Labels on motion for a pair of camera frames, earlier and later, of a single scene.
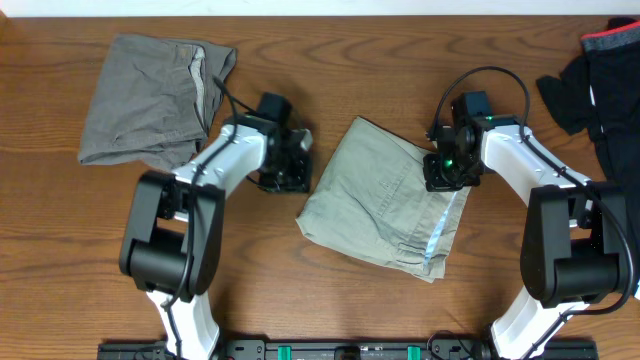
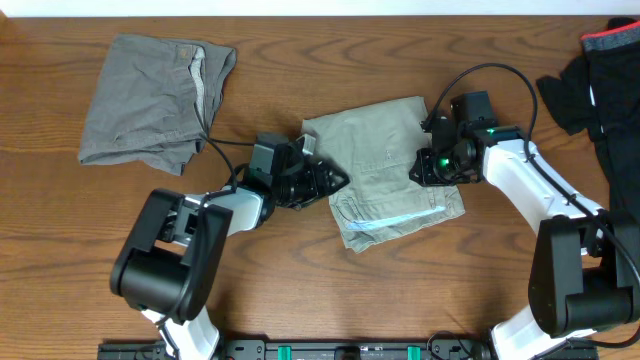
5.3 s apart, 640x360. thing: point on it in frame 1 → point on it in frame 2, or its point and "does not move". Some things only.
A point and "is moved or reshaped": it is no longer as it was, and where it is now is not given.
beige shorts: (371, 200) is moved or reshaped
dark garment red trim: (598, 91) does not move
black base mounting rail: (344, 349) does not move
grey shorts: (153, 101) does not move
